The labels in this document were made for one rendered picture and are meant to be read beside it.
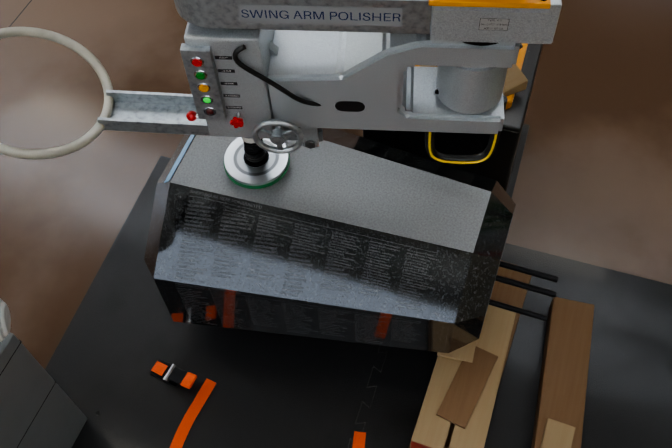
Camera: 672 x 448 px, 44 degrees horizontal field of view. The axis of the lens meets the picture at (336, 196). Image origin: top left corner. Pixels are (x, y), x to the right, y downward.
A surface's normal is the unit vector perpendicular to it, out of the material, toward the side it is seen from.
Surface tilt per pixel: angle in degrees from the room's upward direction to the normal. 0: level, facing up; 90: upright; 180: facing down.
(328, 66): 4
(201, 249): 45
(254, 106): 90
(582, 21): 0
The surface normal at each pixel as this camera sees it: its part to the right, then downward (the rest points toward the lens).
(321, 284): -0.22, 0.18
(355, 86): -0.07, 0.83
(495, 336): -0.04, -0.55
